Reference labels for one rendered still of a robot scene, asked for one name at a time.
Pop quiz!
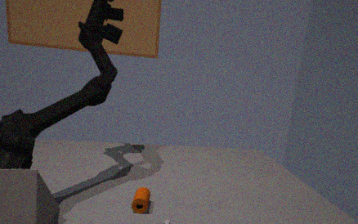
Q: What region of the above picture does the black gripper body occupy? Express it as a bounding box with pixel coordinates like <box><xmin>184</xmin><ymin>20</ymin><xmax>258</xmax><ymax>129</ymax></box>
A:
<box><xmin>89</xmin><ymin>0</ymin><xmax>114</xmax><ymax>20</ymax></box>

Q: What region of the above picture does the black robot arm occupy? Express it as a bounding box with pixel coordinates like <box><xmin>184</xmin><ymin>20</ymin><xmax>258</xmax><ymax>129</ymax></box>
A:
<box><xmin>0</xmin><ymin>13</ymin><xmax>123</xmax><ymax>169</ymax></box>

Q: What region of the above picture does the orange knob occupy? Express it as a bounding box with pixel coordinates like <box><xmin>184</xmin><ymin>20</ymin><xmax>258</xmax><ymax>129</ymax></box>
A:
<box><xmin>132</xmin><ymin>187</ymin><xmax>150</xmax><ymax>214</ymax></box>

